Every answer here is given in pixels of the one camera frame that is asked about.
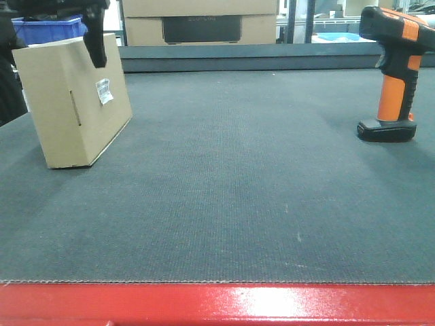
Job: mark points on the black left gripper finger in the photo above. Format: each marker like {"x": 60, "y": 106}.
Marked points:
{"x": 93, "y": 17}

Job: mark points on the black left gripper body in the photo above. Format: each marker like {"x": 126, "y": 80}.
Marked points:
{"x": 55, "y": 7}

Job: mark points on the small cardboard package box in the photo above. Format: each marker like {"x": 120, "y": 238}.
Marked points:
{"x": 77, "y": 109}

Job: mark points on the orange black barcode scanner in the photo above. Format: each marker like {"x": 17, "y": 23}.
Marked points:
{"x": 404, "y": 39}

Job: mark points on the large cardboard box background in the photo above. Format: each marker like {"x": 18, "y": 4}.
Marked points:
{"x": 162, "y": 23}

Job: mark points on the blue plastic bin background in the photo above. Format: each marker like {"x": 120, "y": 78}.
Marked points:
{"x": 46, "y": 31}

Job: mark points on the dark grey table mat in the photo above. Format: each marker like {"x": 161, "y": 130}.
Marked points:
{"x": 253, "y": 176}

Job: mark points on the light blue tray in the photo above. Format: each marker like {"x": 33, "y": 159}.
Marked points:
{"x": 335, "y": 37}

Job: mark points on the grey conveyor rail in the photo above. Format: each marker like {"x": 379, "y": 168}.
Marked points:
{"x": 257, "y": 57}

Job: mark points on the red steel table frame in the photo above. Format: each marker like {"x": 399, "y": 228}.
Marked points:
{"x": 216, "y": 304}

